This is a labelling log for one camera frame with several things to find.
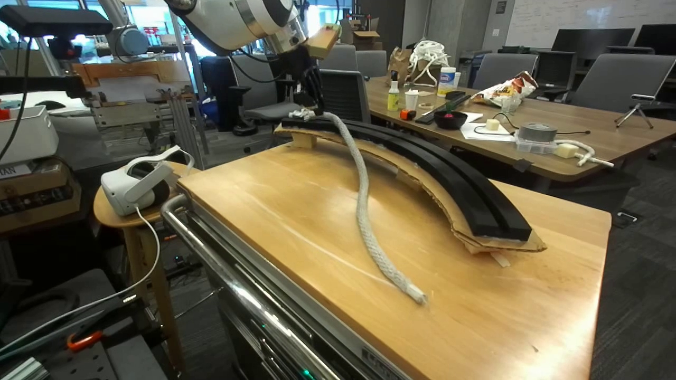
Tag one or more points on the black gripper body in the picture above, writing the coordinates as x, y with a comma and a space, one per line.
301, 75

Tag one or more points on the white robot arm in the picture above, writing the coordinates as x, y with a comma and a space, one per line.
227, 27

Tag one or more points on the curved black board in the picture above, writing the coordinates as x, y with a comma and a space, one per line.
484, 207

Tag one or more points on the black office chair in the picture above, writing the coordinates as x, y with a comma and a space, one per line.
338, 92

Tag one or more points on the green glue bottle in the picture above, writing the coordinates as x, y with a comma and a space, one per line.
394, 93

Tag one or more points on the white VR headset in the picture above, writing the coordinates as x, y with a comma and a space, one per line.
141, 182

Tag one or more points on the snack chip bag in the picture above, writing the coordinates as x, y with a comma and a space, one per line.
508, 93

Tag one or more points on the round wooden stool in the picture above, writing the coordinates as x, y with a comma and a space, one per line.
141, 250

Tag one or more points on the grey tape roll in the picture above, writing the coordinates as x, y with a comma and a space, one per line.
536, 132

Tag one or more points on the white power strip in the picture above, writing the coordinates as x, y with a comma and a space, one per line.
563, 148

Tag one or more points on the long wooden office table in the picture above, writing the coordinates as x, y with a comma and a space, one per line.
493, 135

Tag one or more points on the black monitor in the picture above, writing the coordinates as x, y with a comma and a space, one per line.
588, 43

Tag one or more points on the grey office chair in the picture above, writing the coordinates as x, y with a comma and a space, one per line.
620, 81

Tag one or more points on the orange green wrist camera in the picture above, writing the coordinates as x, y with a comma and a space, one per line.
321, 43

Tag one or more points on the chrome cart handle bar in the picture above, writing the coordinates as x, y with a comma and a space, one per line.
309, 364

